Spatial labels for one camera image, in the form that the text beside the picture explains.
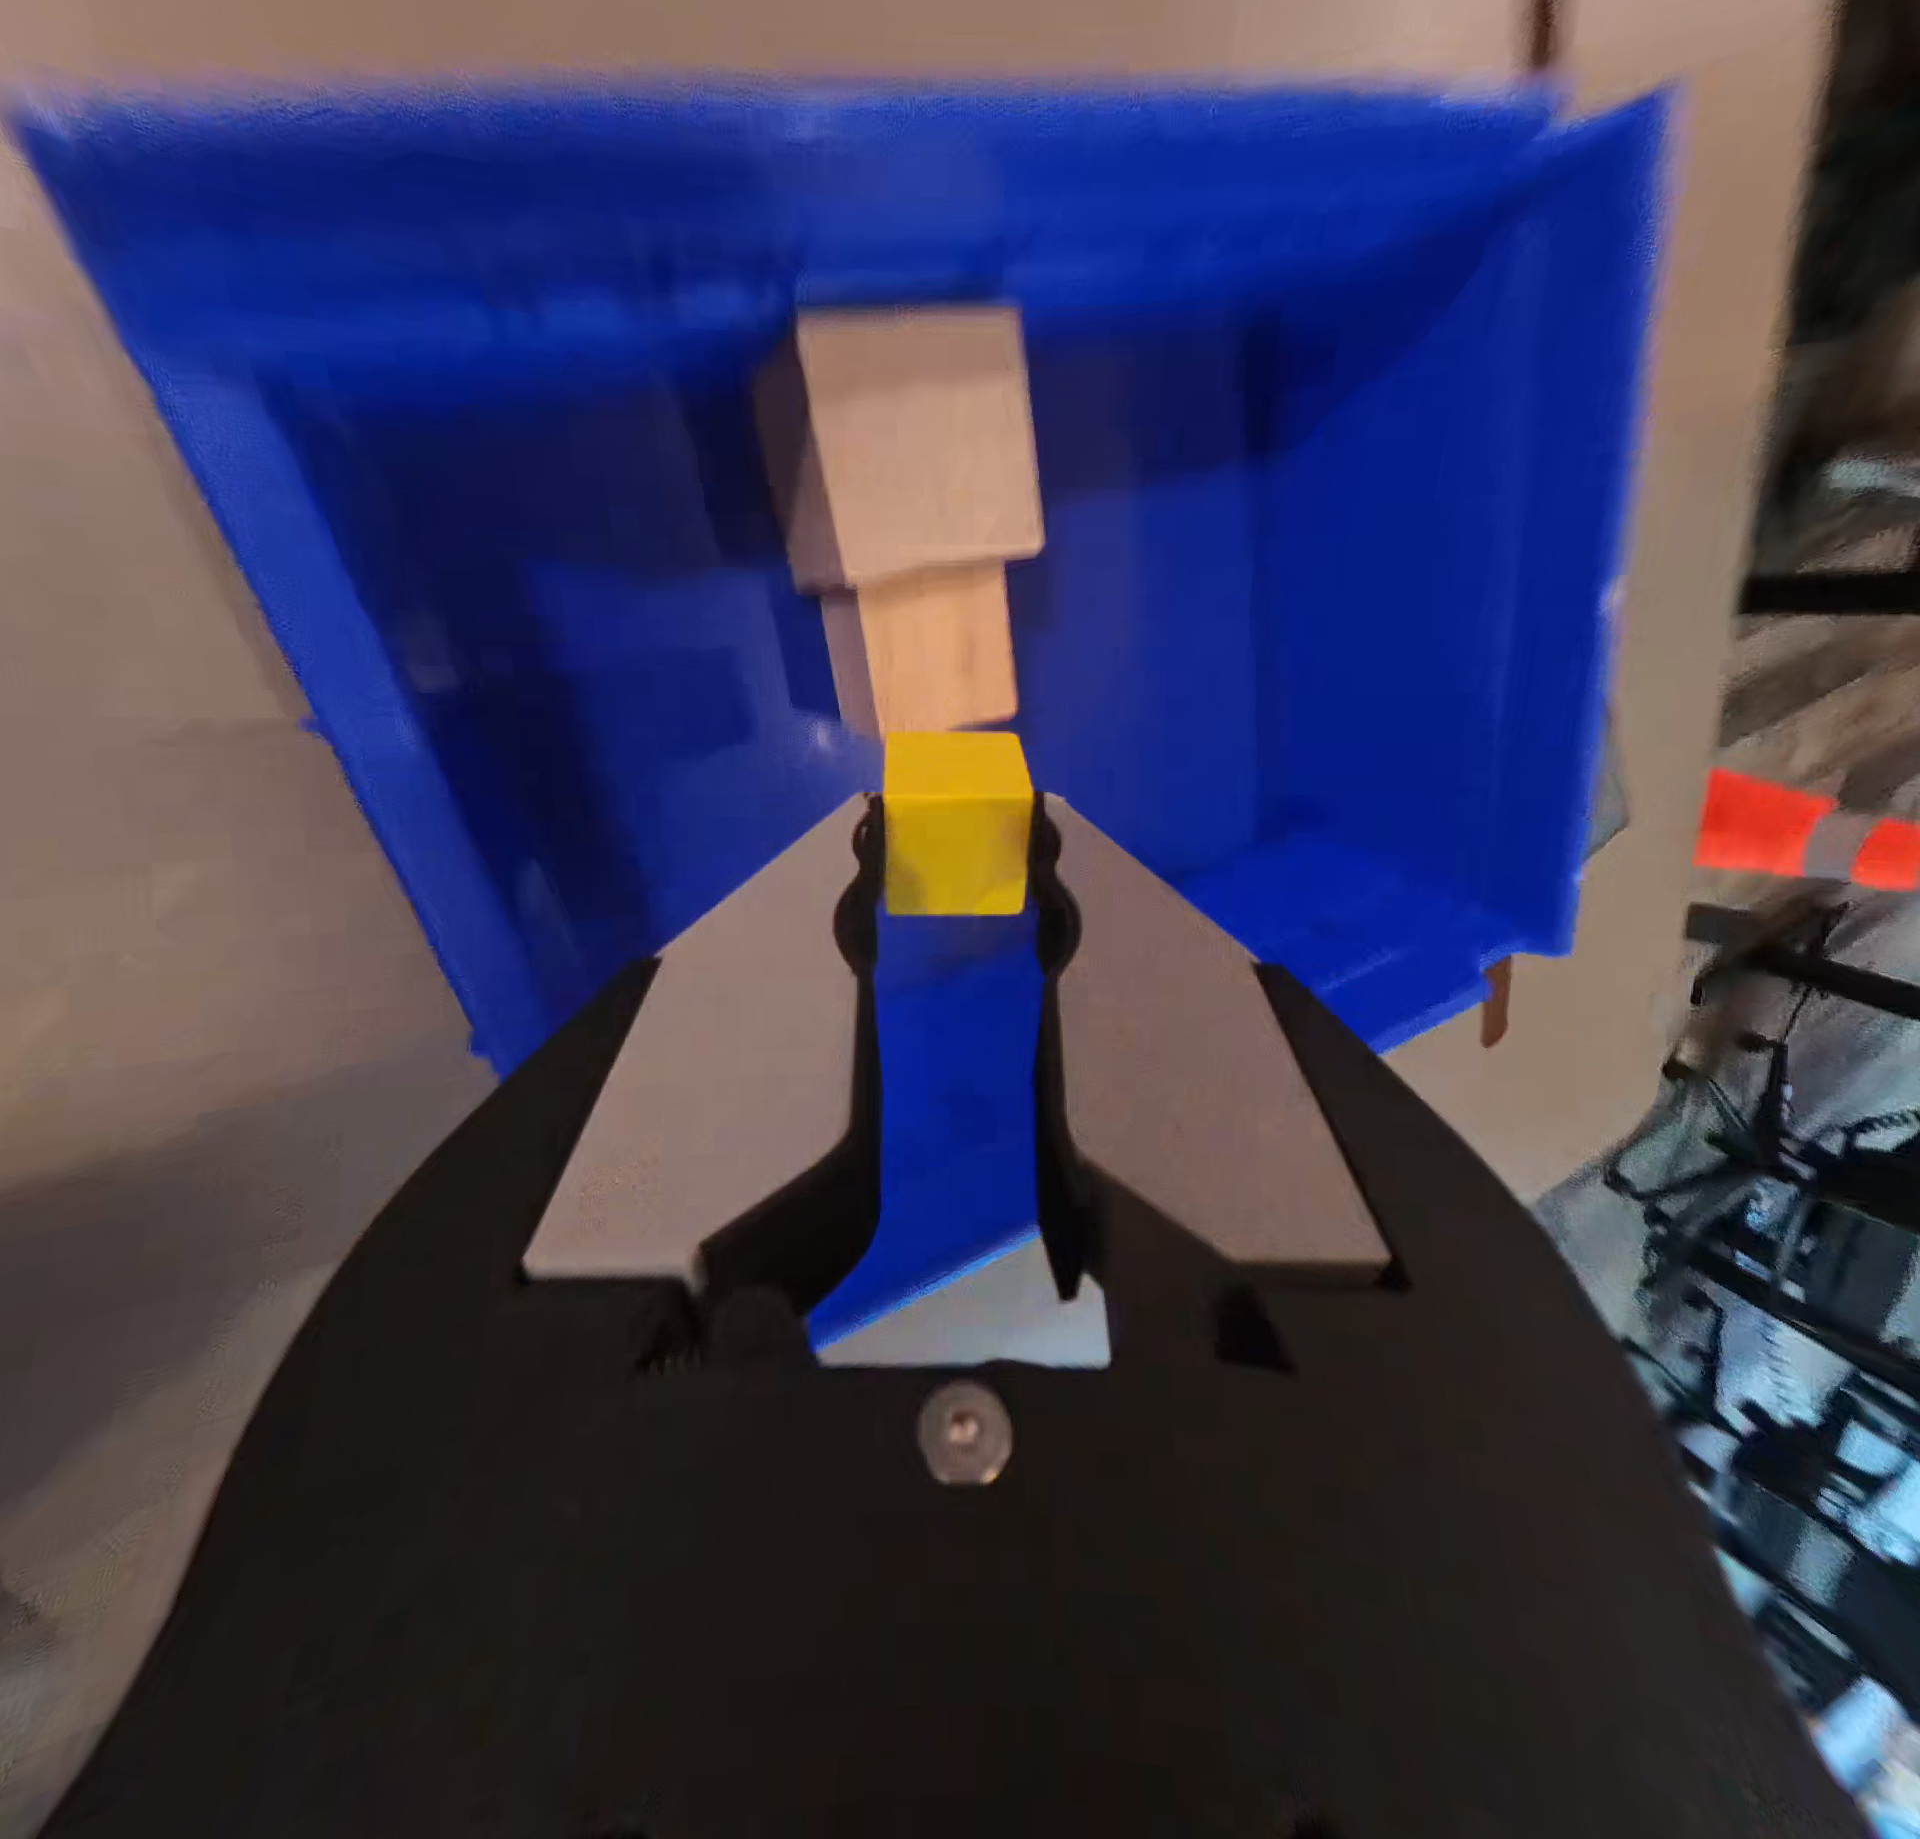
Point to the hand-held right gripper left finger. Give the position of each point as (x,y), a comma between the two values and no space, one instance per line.
(676,1120)

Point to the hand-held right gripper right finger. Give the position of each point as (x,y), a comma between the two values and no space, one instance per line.
(1200,1120)

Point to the small yellow cube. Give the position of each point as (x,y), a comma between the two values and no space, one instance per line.
(956,827)

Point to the medium wooden cube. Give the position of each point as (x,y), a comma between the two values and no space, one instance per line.
(936,648)

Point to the large wooden cube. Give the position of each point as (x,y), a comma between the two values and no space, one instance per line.
(916,430)

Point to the blue plastic bin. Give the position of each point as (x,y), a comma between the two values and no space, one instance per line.
(376,370)

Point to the grey desk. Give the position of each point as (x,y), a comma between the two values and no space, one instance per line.
(226,820)

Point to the orange traffic cone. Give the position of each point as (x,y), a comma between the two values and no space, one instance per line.
(1746,827)

